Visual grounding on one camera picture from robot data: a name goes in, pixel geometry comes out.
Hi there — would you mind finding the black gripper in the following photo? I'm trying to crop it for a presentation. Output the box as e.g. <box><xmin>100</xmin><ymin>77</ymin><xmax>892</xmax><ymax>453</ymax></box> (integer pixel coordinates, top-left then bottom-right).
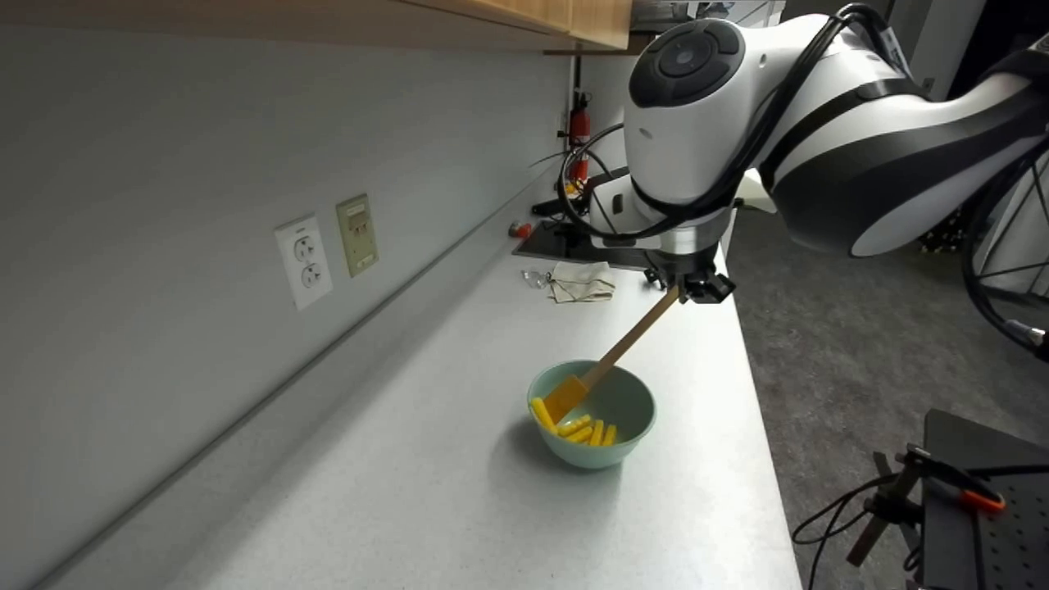
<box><xmin>640</xmin><ymin>232</ymin><xmax>738</xmax><ymax>309</ymax></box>

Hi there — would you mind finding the wooden spoon yellow head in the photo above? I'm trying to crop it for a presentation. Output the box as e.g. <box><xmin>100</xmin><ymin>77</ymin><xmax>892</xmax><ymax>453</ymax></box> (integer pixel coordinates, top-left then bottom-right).
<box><xmin>540</xmin><ymin>289</ymin><xmax>686</xmax><ymax>421</ymax></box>

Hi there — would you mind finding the mint green bowl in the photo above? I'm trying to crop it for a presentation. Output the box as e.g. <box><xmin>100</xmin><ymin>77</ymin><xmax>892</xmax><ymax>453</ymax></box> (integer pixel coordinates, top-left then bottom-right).
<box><xmin>523</xmin><ymin>356</ymin><xmax>657</xmax><ymax>476</ymax></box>

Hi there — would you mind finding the beige cloth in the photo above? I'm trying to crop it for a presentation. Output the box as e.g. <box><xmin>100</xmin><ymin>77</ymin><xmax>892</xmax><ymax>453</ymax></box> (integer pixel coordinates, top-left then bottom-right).
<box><xmin>537</xmin><ymin>258</ymin><xmax>620</xmax><ymax>309</ymax></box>

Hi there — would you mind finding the black stove silver trim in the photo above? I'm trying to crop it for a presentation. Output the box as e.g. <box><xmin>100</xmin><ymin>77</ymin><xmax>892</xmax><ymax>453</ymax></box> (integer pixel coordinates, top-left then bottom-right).
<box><xmin>510</xmin><ymin>193</ymin><xmax>615</xmax><ymax>265</ymax></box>

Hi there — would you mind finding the clear plastic piece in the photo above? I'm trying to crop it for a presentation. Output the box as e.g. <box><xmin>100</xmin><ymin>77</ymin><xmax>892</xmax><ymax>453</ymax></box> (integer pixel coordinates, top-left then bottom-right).
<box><xmin>519</xmin><ymin>265</ymin><xmax>560</xmax><ymax>296</ymax></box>

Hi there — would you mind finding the red black pole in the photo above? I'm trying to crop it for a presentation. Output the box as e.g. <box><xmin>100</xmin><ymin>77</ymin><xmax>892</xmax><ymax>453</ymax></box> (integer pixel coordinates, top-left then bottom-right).
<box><xmin>558</xmin><ymin>46</ymin><xmax>599</xmax><ymax>191</ymax></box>

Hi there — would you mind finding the black clamp orange tip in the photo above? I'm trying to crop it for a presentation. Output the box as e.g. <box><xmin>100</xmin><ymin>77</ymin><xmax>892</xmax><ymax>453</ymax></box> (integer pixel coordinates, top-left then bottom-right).
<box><xmin>846</xmin><ymin>442</ymin><xmax>1012</xmax><ymax>570</ymax></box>

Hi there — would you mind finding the black perforated table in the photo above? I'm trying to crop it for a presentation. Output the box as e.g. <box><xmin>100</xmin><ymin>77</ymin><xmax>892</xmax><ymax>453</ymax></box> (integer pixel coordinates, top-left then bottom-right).
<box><xmin>917</xmin><ymin>407</ymin><xmax>1049</xmax><ymax>590</ymax></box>

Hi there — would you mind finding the wooden upper cabinet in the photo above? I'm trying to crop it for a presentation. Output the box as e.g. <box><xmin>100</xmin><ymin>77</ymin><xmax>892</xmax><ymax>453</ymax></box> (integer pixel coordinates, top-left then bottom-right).
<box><xmin>0</xmin><ymin>0</ymin><xmax>657</xmax><ymax>60</ymax></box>

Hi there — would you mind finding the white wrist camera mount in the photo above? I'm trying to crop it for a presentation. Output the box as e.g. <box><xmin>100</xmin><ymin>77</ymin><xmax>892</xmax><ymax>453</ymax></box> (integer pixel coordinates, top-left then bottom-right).
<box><xmin>576</xmin><ymin>165</ymin><xmax>662</xmax><ymax>243</ymax></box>

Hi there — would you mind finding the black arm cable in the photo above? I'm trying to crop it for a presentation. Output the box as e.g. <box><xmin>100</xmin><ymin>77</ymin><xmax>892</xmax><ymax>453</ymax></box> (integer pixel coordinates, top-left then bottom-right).
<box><xmin>554</xmin><ymin>4</ymin><xmax>879</xmax><ymax>247</ymax></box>

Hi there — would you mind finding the black floor cable bundle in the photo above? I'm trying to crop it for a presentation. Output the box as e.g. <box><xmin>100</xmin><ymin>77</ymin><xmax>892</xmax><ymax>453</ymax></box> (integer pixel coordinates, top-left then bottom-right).
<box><xmin>791</xmin><ymin>470</ymin><xmax>926</xmax><ymax>590</ymax></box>

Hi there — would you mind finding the beige switch plate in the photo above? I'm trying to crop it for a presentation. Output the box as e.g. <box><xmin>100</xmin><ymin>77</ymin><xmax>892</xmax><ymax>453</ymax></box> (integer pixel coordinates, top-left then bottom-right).
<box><xmin>335</xmin><ymin>191</ymin><xmax>383</xmax><ymax>277</ymax></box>

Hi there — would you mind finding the white wall outlet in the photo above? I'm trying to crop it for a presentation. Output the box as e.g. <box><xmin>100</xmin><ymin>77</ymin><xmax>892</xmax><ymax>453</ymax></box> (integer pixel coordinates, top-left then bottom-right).
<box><xmin>271</xmin><ymin>213</ymin><xmax>336</xmax><ymax>314</ymax></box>

